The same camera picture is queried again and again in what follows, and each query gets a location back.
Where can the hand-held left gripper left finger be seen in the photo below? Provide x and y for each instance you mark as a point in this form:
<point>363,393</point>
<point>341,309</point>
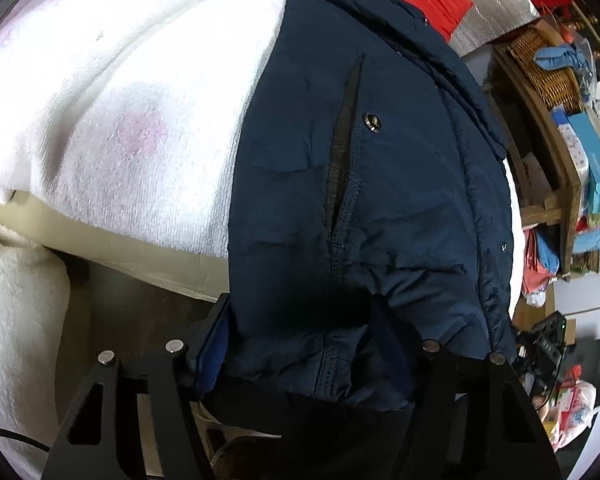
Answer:
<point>212,355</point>

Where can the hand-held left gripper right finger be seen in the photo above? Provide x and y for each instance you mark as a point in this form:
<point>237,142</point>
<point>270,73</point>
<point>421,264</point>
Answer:
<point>445,385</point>

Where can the navy blue padded jacket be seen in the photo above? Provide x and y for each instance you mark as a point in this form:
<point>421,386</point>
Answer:
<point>405,185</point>

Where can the white and red plastic bag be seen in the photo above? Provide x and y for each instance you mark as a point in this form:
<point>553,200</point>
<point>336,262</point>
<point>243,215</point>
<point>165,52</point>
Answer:
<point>575,405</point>

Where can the coral cloth stack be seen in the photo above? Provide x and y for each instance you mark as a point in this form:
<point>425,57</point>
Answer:
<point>532,270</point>

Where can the blue cloth stack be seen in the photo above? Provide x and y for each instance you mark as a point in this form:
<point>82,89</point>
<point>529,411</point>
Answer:
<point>550,255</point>

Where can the cream sofa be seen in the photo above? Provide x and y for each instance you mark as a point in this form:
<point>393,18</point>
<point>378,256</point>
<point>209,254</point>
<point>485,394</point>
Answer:
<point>130,265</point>

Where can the person's legs in black pants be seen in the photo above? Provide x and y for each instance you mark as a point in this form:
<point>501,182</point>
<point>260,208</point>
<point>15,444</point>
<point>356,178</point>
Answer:
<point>330,440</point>

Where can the light blue cardboard box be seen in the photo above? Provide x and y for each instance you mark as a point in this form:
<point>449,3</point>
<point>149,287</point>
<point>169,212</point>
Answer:
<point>597,170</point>

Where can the wooden shelf unit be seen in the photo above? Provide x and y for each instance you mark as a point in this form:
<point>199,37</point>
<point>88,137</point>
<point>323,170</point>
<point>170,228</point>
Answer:
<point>555,160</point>

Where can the white plush throw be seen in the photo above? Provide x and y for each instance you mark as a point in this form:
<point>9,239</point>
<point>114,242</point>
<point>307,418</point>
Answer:
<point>15,335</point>

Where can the patterned tissue pack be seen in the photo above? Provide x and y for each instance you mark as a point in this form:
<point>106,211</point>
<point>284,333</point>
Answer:
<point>572,142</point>

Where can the wicker basket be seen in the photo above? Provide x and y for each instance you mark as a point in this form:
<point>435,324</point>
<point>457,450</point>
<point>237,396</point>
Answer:
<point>545,75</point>

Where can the white fleece blanket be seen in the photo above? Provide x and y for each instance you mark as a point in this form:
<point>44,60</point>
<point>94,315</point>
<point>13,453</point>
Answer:
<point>130,85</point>

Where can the silver foil insulation panel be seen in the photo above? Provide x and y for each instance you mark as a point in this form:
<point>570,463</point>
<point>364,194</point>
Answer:
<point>500,15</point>

